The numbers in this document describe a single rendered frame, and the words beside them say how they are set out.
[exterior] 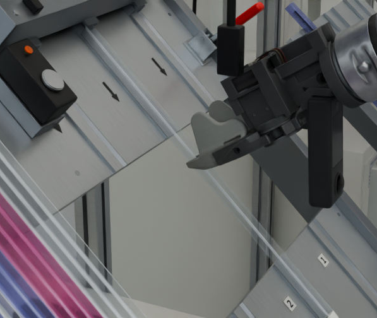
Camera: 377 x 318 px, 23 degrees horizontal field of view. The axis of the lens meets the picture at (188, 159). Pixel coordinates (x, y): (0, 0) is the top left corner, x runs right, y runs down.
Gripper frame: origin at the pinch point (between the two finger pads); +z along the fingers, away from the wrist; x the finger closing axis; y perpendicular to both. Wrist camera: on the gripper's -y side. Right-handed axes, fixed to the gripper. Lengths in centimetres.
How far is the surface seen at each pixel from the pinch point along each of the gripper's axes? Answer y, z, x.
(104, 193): -0.2, 33.0, -23.4
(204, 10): 33, 171, -339
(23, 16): 21.5, -0.2, 15.3
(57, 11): 20.9, -0.3, 10.2
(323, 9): 4, 112, -336
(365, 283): -22.7, -4.2, -11.8
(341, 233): -16.9, -2.9, -15.2
